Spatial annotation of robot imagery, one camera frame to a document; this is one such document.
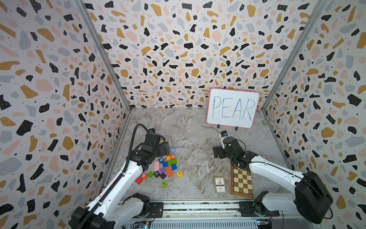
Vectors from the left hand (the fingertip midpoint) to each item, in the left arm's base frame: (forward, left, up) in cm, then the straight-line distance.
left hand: (162, 146), depth 80 cm
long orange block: (-9, -3, -15) cm, 18 cm away
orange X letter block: (0, -2, -15) cm, 15 cm away
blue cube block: (-5, -5, -16) cm, 18 cm away
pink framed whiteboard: (+32, -47, -2) cm, 57 cm away
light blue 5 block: (+5, -5, -15) cm, 17 cm away
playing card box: (-17, -33, -15) cm, 40 cm away
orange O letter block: (+1, -5, -15) cm, 16 cm away
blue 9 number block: (-1, +3, -14) cm, 15 cm away
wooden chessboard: (-16, -45, -14) cm, 50 cm away
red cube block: (-14, +14, -14) cm, 24 cm away
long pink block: (-5, +5, -15) cm, 16 cm away
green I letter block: (-16, -1, -15) cm, 22 cm away
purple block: (-7, +1, -15) cm, 17 cm away
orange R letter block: (-11, +12, -15) cm, 22 cm away
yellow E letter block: (-10, -9, -15) cm, 21 cm away
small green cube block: (-10, +8, -16) cm, 20 cm away
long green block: (-2, -5, -16) cm, 16 cm away
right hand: (+3, -34, -5) cm, 35 cm away
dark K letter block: (-10, +4, -15) cm, 19 cm away
